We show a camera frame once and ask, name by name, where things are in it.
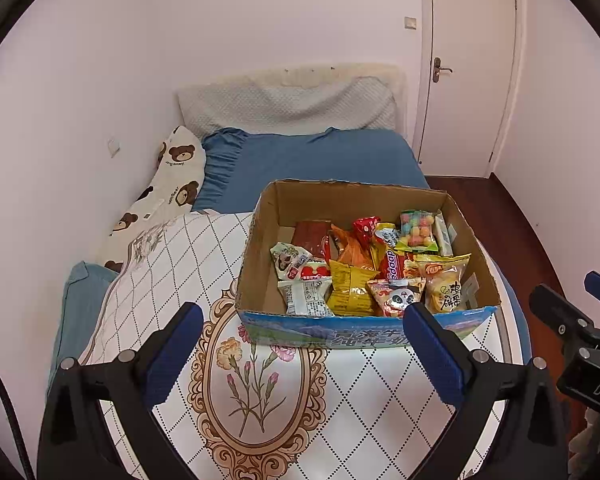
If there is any clear grey snack packet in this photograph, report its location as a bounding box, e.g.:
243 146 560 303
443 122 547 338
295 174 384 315
277 276 333 317

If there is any white quilted cushion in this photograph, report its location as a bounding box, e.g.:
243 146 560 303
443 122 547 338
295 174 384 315
175 62 406 137

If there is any yellow red instant noodle packet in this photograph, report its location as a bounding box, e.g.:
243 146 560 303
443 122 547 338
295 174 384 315
370 224 423 281

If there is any white chocolate biscuit packet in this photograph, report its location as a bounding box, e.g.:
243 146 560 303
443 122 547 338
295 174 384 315
434 210 456 258

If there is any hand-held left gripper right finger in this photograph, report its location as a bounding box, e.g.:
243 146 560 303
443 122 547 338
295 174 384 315
402 302 568 480

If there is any white floral printed blanket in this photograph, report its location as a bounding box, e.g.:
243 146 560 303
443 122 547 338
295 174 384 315
77 210 513 480

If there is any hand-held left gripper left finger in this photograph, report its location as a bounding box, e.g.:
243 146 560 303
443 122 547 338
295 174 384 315
36 301 205 480

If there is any white door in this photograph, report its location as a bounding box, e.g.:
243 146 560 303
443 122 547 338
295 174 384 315
412 0 526 178

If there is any black cable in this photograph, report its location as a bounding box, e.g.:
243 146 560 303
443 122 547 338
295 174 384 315
0 340 36 480

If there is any blue ruffled pillow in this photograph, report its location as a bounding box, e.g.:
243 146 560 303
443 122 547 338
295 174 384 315
192 127 431 213

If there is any pale yellow chips bag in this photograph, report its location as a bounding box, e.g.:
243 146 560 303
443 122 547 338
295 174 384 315
414 254 473 315

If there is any red triangular snack packet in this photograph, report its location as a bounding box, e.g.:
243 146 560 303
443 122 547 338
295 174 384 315
352 215 382 243

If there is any colourful candy bag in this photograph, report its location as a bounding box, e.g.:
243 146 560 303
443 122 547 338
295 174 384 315
395 209 440 253

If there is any blue bed sheet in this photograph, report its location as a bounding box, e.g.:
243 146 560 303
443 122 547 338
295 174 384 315
47 260 533 391

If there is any long red snack packet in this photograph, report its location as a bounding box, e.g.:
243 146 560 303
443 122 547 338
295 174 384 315
292 219 333 261

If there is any cardboard box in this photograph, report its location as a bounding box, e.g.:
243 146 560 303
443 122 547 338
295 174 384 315
235 179 502 350

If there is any yellow snack packet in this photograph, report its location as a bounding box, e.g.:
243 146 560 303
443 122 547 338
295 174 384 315
326 259 379 317

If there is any bear print pillow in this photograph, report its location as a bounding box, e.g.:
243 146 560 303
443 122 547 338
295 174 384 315
96 126 207 276

